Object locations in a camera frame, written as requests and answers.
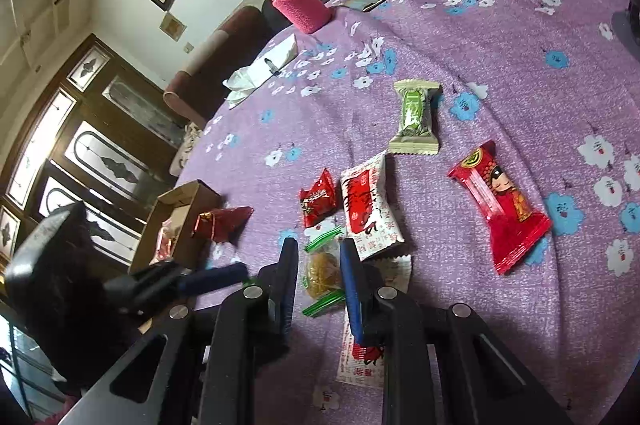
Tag red figure-print snack packet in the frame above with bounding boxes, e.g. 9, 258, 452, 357
447, 140, 552, 276

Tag person's left forearm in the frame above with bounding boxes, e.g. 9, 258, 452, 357
20, 295, 151, 398

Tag papers with pen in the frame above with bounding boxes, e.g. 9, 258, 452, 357
222, 34, 299, 110

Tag wooden glass doors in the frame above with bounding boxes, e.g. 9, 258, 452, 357
0, 32, 186, 286

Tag small wall picture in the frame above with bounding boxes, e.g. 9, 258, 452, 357
160, 12, 186, 40

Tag clear green-striped snack packet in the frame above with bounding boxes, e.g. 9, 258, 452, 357
302, 225, 348, 318

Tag floral blanket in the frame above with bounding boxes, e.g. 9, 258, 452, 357
170, 122, 203, 178

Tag dark red triangular snack packet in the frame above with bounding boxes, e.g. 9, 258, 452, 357
191, 206, 254, 246

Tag green snack packet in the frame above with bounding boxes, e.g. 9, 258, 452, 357
388, 79, 443, 154

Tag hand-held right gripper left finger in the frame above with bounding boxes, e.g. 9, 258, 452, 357
65, 237, 301, 425

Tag small red snack packet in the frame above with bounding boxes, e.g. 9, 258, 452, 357
299, 169, 338, 228

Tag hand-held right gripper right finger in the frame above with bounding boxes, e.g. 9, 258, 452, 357
339, 238, 576, 425

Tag cardboard box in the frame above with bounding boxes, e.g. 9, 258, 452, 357
129, 182, 223, 276

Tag brown sofa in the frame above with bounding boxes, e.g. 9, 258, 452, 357
162, 5, 273, 128

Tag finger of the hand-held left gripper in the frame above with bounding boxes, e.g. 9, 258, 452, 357
125, 259, 249, 317

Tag white red snack packet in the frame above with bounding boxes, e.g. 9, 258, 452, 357
341, 151, 405, 262
336, 255, 413, 388

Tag red patterned snack packet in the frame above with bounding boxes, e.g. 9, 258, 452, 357
155, 220, 186, 263

